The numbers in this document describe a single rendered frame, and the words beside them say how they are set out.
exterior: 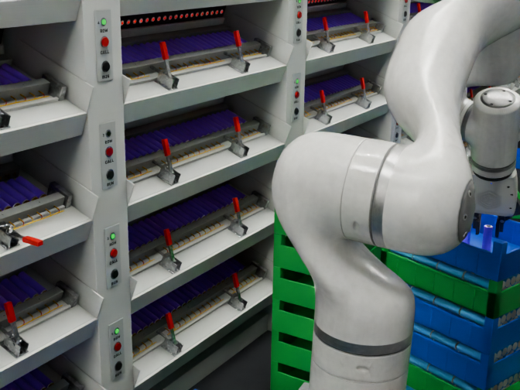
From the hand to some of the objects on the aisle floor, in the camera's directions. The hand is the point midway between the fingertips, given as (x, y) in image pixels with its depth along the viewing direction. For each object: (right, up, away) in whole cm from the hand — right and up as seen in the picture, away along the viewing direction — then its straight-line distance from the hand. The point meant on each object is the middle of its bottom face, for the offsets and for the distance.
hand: (488, 224), depth 164 cm
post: (-84, -46, +6) cm, 96 cm away
